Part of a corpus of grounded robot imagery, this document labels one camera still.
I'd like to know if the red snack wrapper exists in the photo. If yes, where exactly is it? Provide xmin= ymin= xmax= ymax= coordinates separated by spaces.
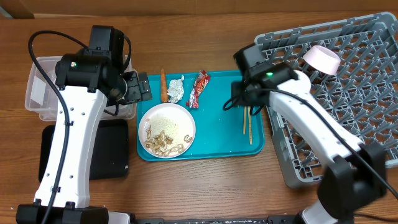
xmin=186 ymin=70 xmax=211 ymax=109

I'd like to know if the pink bowl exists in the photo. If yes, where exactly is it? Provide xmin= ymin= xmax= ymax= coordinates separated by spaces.
xmin=302 ymin=45 xmax=341 ymax=76

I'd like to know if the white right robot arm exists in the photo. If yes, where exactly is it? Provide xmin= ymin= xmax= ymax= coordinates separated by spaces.
xmin=223 ymin=44 xmax=389 ymax=223

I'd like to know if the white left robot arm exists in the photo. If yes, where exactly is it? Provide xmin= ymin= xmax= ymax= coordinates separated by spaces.
xmin=16 ymin=25 xmax=152 ymax=223

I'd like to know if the grey dishwasher rack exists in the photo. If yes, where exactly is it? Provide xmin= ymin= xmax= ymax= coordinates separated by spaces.
xmin=248 ymin=11 xmax=398 ymax=189

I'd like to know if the orange carrot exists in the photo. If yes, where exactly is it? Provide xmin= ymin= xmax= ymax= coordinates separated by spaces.
xmin=160 ymin=68 xmax=169 ymax=103

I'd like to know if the crumpled foil ball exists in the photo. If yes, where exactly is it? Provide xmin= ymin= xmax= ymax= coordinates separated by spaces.
xmin=167 ymin=75 xmax=184 ymax=103

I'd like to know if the teal plastic tray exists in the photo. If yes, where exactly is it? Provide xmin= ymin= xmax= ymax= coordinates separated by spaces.
xmin=136 ymin=70 xmax=266 ymax=162

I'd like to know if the white plate with food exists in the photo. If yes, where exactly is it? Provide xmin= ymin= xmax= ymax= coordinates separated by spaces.
xmin=137 ymin=103 xmax=196 ymax=159

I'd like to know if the black tray bin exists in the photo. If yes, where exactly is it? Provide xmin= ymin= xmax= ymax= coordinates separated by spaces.
xmin=38 ymin=118 xmax=130 ymax=182

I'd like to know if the clear plastic bin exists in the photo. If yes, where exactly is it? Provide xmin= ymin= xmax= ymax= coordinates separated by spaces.
xmin=25 ymin=56 xmax=136 ymax=121

